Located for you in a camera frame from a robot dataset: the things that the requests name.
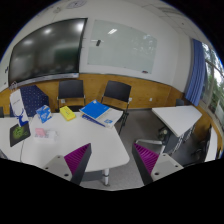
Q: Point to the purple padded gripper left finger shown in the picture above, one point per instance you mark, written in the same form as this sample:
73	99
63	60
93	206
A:
72	166

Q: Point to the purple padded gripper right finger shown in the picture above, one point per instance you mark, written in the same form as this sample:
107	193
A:
153	166

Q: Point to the white table leg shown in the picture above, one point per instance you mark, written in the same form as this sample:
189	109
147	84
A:
106	173

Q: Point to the pink clear plastic pack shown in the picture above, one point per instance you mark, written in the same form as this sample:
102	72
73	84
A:
44	135

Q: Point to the yellow box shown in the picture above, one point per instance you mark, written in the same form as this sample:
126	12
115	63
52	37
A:
67	113

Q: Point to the white side table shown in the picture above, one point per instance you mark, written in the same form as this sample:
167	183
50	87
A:
178	119

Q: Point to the small blue box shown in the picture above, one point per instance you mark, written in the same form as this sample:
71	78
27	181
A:
44	113

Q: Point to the black green mouse pad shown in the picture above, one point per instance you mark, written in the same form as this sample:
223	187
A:
19	133

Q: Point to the blue folder book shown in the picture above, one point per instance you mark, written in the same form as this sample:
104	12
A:
94	109

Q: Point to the white book stack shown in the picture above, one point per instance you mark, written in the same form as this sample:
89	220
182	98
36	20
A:
107	119

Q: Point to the white deer paper bag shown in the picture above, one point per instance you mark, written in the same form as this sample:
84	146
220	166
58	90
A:
18	107

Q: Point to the black chair left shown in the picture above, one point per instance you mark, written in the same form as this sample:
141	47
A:
69	89

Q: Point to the black chair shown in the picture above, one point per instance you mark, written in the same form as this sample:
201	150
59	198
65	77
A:
119	91
69	89

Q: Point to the blue polka dot bag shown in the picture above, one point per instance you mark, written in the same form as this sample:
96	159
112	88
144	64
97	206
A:
33	98

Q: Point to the black chair right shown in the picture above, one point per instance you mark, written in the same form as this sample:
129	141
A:
119	91

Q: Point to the blue curtain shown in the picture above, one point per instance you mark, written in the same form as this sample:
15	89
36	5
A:
195	86

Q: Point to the window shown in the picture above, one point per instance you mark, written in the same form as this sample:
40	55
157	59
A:
213	88

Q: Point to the large black wall screen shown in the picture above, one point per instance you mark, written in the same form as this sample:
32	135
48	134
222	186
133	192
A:
50	52

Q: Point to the glass whiteboard on wall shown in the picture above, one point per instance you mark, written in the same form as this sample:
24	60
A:
117	45

